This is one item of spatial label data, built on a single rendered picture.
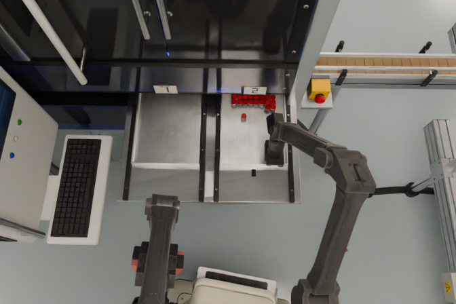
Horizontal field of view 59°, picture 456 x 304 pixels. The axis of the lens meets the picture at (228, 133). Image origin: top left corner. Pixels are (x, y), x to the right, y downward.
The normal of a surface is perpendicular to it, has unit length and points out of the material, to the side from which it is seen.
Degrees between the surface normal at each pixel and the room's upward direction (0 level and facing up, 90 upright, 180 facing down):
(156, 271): 41
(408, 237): 0
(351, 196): 47
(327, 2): 90
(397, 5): 0
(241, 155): 0
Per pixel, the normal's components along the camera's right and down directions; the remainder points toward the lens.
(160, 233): 0.16, -0.87
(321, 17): -0.01, 0.93
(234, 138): 0.00, -0.37
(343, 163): 0.25, -0.69
